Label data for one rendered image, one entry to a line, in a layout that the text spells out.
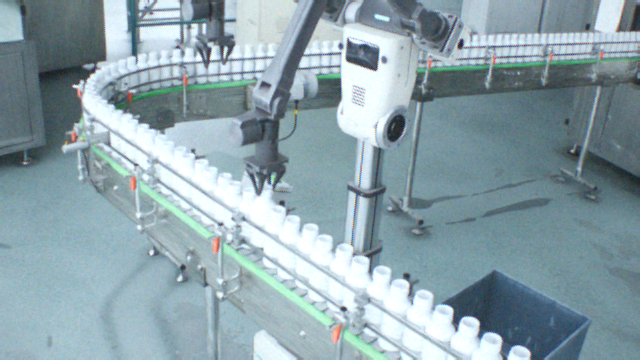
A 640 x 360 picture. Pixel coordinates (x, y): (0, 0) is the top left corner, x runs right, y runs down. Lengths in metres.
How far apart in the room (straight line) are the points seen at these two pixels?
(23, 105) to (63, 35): 2.18
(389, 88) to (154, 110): 1.35
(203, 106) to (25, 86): 1.81
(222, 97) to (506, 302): 1.80
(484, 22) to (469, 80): 3.63
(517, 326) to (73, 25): 5.62
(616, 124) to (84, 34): 4.98
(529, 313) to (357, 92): 0.88
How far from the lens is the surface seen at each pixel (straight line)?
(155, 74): 3.05
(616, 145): 5.27
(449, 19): 1.97
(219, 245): 1.69
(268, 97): 1.52
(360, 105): 2.13
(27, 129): 4.74
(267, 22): 5.62
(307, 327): 1.60
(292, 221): 1.60
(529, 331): 1.93
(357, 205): 2.30
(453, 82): 3.79
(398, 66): 2.05
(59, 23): 6.71
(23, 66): 4.62
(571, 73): 4.42
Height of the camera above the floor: 1.93
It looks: 26 degrees down
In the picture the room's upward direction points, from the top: 4 degrees clockwise
